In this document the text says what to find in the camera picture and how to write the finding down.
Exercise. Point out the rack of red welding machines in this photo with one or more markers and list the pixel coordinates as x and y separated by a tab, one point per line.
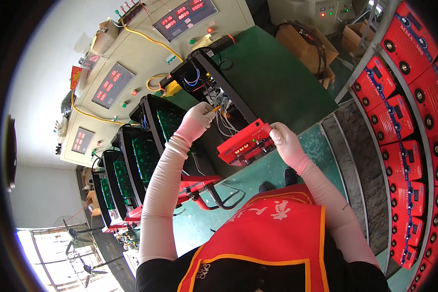
408	120

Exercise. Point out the red welding machine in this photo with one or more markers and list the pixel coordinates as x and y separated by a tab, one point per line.
168	122
104	197
121	179
144	155
246	144

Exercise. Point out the small cardboard box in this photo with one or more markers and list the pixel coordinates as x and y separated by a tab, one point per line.
357	36

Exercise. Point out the beige test bench cabinet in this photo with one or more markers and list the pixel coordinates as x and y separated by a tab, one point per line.
142	54

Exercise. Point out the white perforated panel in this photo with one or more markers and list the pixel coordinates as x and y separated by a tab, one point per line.
132	262

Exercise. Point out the person's body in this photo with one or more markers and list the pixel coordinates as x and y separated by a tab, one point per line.
262	248

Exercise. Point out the black standing fan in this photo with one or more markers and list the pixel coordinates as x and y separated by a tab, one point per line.
73	231
89	270

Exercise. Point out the dark wall mounted box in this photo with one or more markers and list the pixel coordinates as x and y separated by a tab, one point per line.
10	153

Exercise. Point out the beige electrical control cabinet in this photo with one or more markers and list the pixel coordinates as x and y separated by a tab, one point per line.
314	14

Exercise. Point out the person's left hand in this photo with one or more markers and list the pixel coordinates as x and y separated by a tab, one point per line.
195	122

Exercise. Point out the black power strip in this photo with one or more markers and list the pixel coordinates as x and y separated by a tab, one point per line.
219	43

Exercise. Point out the clear plastic bag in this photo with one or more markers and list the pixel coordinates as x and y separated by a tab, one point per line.
82	43

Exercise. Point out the person's right hand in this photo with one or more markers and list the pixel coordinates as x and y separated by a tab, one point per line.
288	146

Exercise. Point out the large cardboard box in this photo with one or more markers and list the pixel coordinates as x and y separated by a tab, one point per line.
303	45

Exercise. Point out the person's left fingers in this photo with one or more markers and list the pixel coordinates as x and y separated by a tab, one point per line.
204	111

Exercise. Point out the yellow plug connector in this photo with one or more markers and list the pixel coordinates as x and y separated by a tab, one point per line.
172	88

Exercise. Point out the red paper decoration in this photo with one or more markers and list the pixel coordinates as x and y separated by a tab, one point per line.
75	77

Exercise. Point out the black red digit display panel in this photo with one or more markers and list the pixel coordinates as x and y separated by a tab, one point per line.
82	140
113	85
184	18

